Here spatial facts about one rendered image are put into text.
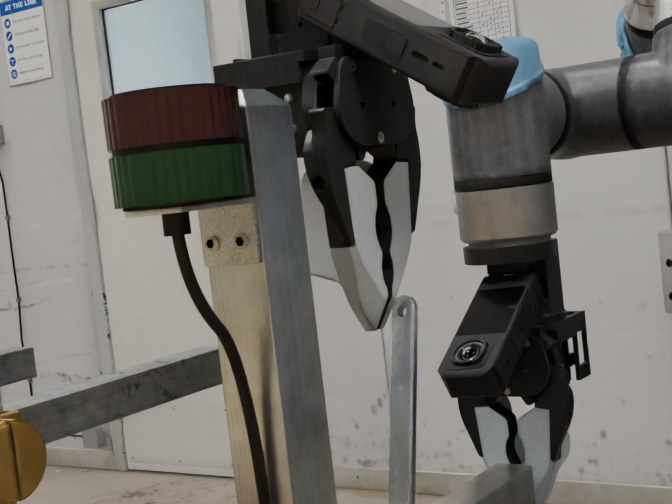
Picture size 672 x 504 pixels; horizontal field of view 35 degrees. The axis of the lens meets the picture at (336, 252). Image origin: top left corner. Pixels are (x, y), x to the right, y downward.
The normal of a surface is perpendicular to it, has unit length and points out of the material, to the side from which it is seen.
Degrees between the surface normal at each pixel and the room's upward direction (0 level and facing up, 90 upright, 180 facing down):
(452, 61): 91
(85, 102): 90
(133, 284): 90
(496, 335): 31
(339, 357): 90
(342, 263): 112
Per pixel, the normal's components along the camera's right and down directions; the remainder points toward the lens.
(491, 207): -0.38, 0.10
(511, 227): -0.07, 0.08
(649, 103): -0.54, 0.29
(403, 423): -0.58, -0.14
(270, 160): 0.82, -0.05
